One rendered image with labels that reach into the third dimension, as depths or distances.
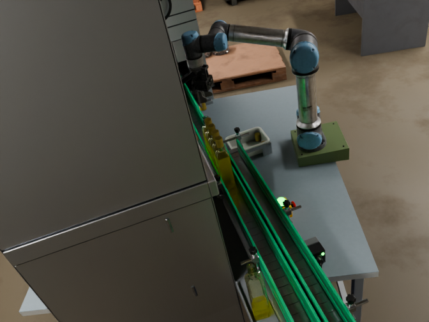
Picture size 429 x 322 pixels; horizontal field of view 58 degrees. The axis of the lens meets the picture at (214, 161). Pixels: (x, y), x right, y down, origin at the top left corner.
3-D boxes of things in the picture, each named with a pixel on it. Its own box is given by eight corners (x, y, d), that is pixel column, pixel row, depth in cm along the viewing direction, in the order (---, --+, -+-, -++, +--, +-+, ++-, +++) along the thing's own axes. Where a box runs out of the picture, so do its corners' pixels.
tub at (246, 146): (226, 149, 233) (223, 137, 228) (261, 137, 236) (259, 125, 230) (235, 165, 219) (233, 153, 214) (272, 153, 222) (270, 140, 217)
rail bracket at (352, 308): (343, 316, 128) (343, 293, 120) (362, 308, 129) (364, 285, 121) (349, 327, 125) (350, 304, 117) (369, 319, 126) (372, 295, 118)
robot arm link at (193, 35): (196, 35, 165) (177, 38, 167) (202, 59, 172) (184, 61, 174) (200, 28, 171) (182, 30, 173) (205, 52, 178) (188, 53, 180)
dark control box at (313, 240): (299, 255, 165) (297, 242, 160) (316, 248, 166) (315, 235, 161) (308, 269, 159) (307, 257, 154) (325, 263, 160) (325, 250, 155)
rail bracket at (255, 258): (242, 272, 149) (236, 250, 141) (258, 266, 150) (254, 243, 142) (245, 280, 146) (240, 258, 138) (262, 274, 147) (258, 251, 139)
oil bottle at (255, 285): (251, 307, 137) (240, 261, 121) (266, 302, 137) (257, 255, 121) (255, 321, 132) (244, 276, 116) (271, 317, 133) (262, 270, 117)
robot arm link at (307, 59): (322, 134, 200) (317, 30, 167) (322, 152, 189) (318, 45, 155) (297, 135, 203) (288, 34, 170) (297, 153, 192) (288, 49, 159)
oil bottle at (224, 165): (221, 183, 191) (213, 149, 178) (232, 179, 191) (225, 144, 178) (225, 190, 186) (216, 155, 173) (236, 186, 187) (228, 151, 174)
